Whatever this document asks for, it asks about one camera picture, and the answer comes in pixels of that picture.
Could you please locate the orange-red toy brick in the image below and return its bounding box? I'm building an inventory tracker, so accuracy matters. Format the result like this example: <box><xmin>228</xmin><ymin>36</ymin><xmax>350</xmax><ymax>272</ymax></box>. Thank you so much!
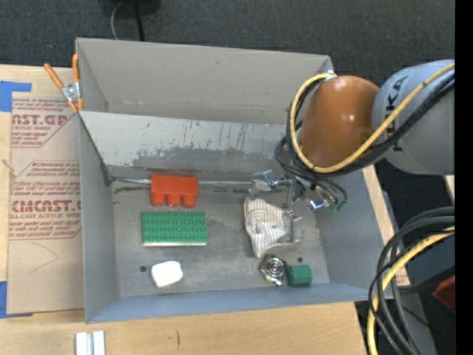
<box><xmin>149</xmin><ymin>174</ymin><xmax>200</xmax><ymax>209</ymax></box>

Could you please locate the green cylinder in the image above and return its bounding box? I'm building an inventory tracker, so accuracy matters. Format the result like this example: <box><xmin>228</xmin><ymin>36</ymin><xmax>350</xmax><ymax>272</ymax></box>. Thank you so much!
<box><xmin>285</xmin><ymin>264</ymin><xmax>314</xmax><ymax>288</ymax></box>

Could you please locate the brown cardboard board red print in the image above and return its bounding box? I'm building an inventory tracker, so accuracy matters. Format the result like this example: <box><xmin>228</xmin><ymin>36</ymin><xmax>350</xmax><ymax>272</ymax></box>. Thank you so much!
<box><xmin>0</xmin><ymin>64</ymin><xmax>86</xmax><ymax>320</ymax></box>

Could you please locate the striped white cloth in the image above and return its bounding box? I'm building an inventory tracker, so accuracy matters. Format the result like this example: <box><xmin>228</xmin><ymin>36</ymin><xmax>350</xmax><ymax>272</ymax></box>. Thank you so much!
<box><xmin>242</xmin><ymin>197</ymin><xmax>296</xmax><ymax>259</ymax></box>

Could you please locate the white rounded block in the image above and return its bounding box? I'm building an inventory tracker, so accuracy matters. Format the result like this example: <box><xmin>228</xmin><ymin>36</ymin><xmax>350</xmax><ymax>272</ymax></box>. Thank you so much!
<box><xmin>150</xmin><ymin>260</ymin><xmax>185</xmax><ymax>288</ymax></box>

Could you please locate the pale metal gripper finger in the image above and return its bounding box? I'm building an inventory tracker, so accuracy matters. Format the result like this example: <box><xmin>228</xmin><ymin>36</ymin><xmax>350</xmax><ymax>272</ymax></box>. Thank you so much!
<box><xmin>282</xmin><ymin>206</ymin><xmax>302</xmax><ymax>244</ymax></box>
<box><xmin>249</xmin><ymin>169</ymin><xmax>282</xmax><ymax>196</ymax></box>

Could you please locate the green studded flat plate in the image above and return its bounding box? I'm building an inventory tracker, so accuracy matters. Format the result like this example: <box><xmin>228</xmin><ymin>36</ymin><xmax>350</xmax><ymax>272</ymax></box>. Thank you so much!
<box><xmin>140</xmin><ymin>211</ymin><xmax>209</xmax><ymax>248</ymax></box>

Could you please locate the grey metal bin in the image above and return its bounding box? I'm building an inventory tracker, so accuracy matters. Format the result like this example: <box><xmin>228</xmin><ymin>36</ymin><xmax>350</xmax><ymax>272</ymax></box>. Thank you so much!
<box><xmin>75</xmin><ymin>37</ymin><xmax>395</xmax><ymax>325</ymax></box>

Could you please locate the silver spiral metal piece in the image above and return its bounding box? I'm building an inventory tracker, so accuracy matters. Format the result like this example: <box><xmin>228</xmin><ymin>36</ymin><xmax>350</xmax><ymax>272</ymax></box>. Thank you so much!
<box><xmin>258</xmin><ymin>254</ymin><xmax>289</xmax><ymax>287</ymax></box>

